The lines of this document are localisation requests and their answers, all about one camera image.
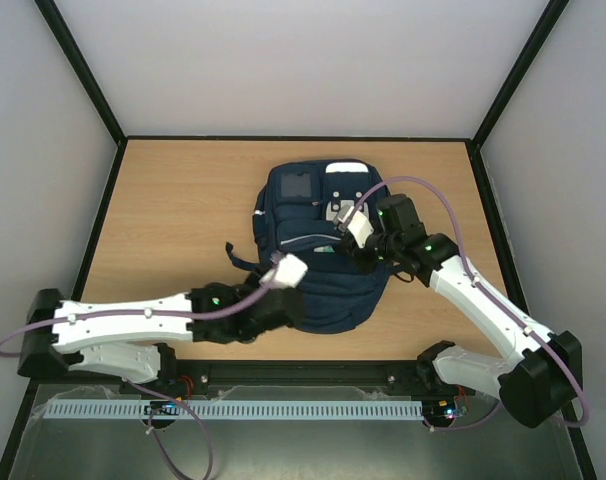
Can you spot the black enclosure frame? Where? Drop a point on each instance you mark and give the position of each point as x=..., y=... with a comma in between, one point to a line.
x=543, y=28

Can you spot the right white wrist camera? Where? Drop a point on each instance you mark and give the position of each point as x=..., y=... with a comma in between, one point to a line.
x=351, y=219

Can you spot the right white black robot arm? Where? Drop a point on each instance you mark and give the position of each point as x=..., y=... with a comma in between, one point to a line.
x=436, y=261

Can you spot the green white glue stick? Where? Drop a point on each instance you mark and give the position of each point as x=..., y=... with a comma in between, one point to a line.
x=324, y=249

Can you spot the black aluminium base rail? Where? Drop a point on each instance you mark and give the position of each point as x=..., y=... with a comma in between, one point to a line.
x=303, y=372

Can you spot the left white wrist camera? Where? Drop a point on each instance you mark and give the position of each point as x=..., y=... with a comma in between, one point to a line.
x=286, y=273

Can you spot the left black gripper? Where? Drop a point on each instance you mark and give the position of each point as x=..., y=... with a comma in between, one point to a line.
x=248, y=280

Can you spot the navy blue school backpack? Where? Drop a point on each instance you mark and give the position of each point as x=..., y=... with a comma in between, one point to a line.
x=294, y=213

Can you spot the light blue slotted cable duct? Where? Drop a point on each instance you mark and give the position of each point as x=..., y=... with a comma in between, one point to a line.
x=235, y=410

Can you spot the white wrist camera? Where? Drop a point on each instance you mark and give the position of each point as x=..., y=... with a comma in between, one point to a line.
x=286, y=273
x=351, y=219

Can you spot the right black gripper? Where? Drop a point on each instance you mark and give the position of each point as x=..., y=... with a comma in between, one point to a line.
x=356, y=251

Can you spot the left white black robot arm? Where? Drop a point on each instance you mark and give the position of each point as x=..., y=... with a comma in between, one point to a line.
x=131, y=340

